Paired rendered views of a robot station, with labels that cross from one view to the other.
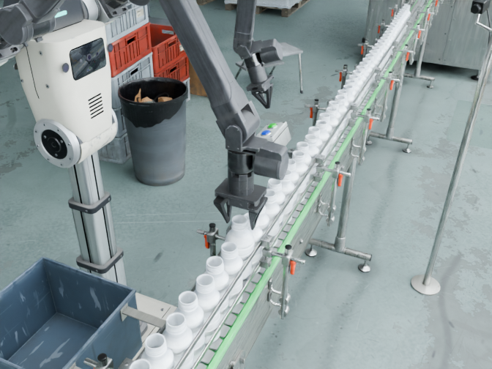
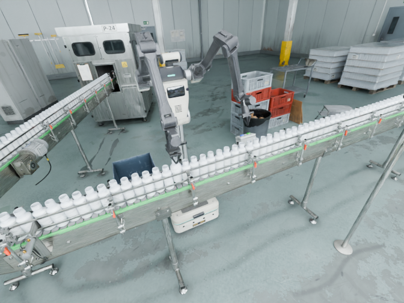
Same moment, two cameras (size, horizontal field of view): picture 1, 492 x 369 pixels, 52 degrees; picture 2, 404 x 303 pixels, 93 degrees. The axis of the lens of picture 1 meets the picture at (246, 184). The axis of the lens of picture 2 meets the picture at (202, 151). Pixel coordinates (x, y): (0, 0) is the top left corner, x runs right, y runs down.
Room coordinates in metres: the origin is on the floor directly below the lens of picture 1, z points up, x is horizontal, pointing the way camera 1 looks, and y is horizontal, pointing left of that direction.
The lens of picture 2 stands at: (0.38, -0.77, 1.84)
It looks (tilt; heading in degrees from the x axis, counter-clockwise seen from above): 33 degrees down; 45
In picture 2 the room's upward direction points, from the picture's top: 4 degrees counter-clockwise
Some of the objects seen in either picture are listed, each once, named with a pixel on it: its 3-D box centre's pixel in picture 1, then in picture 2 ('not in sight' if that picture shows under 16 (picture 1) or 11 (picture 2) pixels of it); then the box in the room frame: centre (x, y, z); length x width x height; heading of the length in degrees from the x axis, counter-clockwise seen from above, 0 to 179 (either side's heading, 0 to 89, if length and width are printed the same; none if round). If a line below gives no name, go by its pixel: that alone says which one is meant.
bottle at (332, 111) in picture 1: (329, 129); (275, 142); (1.64, -0.30, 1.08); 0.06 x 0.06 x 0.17
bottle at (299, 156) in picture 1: (296, 176); (234, 156); (1.32, -0.15, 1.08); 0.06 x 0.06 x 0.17
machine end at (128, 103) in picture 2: not in sight; (118, 74); (2.66, 4.18, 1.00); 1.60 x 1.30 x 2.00; 49
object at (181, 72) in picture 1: (153, 72); (273, 107); (4.23, 0.83, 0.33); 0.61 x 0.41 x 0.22; 160
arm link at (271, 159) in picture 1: (259, 147); (172, 131); (0.92, -0.03, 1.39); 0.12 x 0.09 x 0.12; 67
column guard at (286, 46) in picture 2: not in sight; (285, 53); (10.83, 3.37, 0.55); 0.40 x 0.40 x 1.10; 67
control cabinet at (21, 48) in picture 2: not in sight; (28, 76); (1.30, 7.03, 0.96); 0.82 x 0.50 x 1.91; 49
